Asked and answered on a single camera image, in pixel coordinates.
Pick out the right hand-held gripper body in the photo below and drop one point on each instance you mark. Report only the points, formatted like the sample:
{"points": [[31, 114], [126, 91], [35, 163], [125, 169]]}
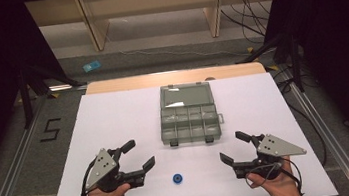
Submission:
{"points": [[277, 147]]}

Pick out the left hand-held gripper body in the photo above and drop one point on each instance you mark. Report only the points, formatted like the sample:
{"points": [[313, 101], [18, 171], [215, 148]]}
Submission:
{"points": [[102, 169]]}

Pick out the clear grey compartment box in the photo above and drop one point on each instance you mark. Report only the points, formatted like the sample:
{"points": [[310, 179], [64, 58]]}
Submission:
{"points": [[187, 123]]}

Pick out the person's right hand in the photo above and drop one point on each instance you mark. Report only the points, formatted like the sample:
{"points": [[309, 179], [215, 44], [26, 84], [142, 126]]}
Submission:
{"points": [[282, 187]]}

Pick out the white board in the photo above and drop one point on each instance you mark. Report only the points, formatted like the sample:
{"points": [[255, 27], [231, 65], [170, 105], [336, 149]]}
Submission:
{"points": [[115, 125]]}

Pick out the black metal stand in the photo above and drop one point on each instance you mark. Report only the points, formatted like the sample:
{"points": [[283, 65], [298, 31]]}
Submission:
{"points": [[295, 63], [25, 99]]}

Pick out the blue card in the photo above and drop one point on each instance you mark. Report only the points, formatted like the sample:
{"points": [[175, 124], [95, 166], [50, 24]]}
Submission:
{"points": [[92, 66]]}

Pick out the yellow tape mark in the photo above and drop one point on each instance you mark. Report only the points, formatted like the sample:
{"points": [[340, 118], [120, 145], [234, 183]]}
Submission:
{"points": [[54, 95]]}

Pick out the light wooden shelf unit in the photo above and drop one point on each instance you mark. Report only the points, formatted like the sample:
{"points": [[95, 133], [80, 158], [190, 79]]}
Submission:
{"points": [[97, 30]]}

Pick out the aluminium floor rail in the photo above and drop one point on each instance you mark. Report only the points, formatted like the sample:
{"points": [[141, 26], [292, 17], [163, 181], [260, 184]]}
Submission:
{"points": [[10, 172], [321, 133]]}

